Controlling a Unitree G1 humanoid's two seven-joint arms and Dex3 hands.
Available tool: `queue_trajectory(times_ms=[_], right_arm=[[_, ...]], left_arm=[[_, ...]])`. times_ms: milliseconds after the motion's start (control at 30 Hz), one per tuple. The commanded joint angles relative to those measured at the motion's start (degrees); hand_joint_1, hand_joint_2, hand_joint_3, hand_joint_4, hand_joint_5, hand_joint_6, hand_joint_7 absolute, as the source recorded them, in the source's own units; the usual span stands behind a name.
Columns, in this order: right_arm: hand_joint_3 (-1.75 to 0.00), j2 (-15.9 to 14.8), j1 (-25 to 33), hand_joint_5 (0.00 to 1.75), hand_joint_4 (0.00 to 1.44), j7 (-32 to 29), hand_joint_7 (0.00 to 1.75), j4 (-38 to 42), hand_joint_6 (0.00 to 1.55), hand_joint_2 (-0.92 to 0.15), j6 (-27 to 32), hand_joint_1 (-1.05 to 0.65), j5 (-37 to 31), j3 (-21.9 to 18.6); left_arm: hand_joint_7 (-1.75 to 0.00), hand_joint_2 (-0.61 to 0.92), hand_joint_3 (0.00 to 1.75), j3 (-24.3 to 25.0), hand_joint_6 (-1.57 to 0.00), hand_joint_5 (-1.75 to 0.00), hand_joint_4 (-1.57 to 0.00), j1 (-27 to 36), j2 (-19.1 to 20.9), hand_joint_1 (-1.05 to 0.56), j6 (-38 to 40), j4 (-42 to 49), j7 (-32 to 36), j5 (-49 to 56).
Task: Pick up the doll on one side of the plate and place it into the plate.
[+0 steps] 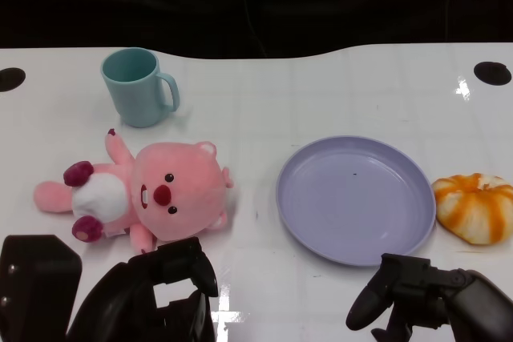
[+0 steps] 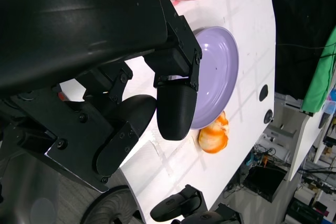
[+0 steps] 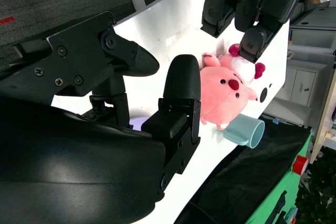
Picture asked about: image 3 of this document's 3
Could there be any teal plastic mug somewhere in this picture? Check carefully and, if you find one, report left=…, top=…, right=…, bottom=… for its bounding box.
left=223, top=114, right=266, bottom=149

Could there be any green board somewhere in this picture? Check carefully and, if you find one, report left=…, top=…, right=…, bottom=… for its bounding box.
left=246, top=132, right=316, bottom=224

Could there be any light wooden panel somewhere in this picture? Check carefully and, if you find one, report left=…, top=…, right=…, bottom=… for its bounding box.
left=309, top=69, right=336, bottom=164

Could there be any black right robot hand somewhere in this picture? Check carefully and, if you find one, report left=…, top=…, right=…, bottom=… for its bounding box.
left=0, top=11, right=203, bottom=224

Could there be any lavender plastic plate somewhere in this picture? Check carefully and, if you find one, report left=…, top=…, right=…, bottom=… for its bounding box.
left=130, top=117, right=150, bottom=130

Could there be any white cabinet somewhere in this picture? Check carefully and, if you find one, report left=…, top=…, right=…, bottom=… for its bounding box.
left=283, top=66, right=331, bottom=106

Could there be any black backdrop cloth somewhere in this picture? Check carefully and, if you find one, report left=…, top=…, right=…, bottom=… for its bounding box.
left=167, top=113, right=313, bottom=224

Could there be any pink plush doll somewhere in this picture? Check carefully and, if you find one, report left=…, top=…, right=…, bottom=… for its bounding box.
left=199, top=43, right=266, bottom=131

